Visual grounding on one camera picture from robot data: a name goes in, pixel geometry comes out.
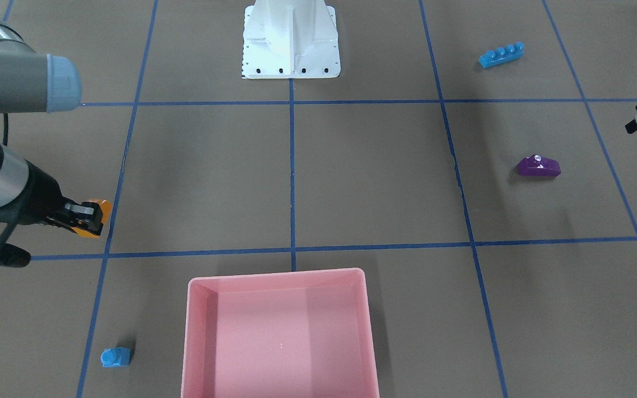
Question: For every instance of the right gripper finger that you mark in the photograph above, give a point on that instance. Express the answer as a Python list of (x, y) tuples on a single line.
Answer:
[(88, 211), (78, 226)]

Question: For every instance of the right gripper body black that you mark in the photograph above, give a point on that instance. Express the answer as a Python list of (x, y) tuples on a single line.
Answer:
[(39, 194)]

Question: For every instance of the orange block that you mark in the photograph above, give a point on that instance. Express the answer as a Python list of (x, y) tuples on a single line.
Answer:
[(107, 209)]

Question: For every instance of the purple block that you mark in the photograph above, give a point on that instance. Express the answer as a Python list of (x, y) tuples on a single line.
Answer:
[(539, 166)]

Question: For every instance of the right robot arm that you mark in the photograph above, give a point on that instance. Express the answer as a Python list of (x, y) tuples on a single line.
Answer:
[(33, 82)]

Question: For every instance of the pink plastic box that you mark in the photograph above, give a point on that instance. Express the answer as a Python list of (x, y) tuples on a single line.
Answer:
[(295, 334)]

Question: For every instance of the small blue block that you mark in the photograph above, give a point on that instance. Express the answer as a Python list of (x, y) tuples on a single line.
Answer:
[(116, 357)]

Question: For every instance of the long blue block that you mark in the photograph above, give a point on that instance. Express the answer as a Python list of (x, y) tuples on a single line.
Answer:
[(501, 55)]

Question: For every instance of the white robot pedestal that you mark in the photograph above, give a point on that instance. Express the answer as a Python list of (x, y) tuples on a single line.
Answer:
[(290, 40)]

